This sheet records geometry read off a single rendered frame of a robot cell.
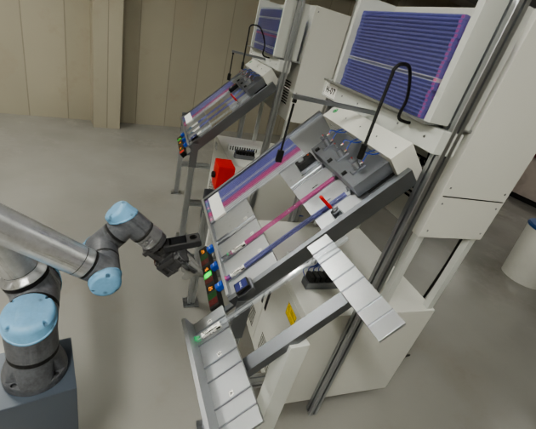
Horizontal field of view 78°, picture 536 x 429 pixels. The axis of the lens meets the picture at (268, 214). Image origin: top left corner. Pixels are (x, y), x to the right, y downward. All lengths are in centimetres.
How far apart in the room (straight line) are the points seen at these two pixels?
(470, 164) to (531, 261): 280
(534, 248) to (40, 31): 551
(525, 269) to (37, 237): 387
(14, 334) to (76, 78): 416
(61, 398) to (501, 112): 150
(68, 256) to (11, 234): 12
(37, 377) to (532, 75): 159
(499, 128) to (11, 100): 473
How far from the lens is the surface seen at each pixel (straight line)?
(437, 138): 109
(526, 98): 132
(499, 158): 136
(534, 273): 406
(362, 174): 111
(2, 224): 85
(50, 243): 87
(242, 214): 140
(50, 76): 493
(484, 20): 109
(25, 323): 101
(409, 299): 169
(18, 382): 113
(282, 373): 101
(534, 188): 749
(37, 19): 484
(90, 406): 176
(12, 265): 107
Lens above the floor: 149
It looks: 27 degrees down
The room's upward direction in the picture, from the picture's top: 15 degrees clockwise
